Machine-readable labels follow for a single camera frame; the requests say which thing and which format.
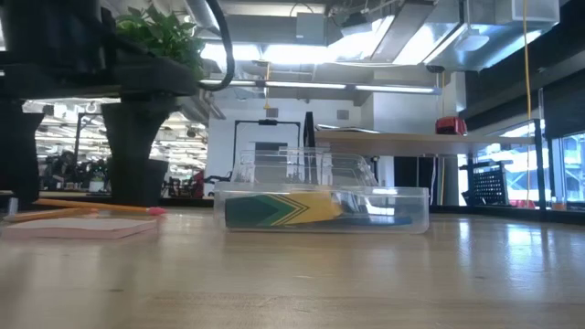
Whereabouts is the pink sticky note pad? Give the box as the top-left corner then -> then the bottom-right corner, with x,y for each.
1,217 -> 159,241

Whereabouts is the long fluorescent ceiling light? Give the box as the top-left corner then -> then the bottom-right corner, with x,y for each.
198,79 -> 443,96

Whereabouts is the thin yellow cord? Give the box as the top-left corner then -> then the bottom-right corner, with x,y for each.
522,0 -> 535,205

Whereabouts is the red stapler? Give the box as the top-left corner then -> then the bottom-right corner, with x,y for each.
434,115 -> 469,136

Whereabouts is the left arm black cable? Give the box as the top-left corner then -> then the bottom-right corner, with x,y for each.
197,0 -> 237,92

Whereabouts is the potted green artificial plant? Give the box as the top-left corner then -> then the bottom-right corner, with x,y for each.
107,3 -> 206,207

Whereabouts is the grey ceiling junction box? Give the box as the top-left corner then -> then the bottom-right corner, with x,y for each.
295,12 -> 326,45

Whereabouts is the black background station frame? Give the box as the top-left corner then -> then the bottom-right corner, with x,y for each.
232,118 -> 303,161

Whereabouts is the black perforated metal cart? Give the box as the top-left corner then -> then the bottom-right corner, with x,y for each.
460,159 -> 514,207

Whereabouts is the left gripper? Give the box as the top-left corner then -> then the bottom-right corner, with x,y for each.
0,0 -> 198,205

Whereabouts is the red background object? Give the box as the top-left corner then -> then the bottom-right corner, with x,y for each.
190,169 -> 207,198

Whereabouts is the raised wooden shelf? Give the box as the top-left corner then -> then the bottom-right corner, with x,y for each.
314,130 -> 537,207

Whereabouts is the person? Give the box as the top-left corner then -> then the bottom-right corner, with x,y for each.
43,149 -> 81,191

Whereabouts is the yellow green crayon box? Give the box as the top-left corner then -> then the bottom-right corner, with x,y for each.
224,191 -> 345,228

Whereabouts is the orange pencil pink eraser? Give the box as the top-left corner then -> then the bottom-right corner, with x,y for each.
34,197 -> 168,218
2,207 -> 100,224

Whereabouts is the silver ceiling air duct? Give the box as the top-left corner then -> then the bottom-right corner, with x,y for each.
369,0 -> 561,72

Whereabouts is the clear plastic pencil case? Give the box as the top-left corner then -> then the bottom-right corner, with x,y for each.
212,146 -> 431,236

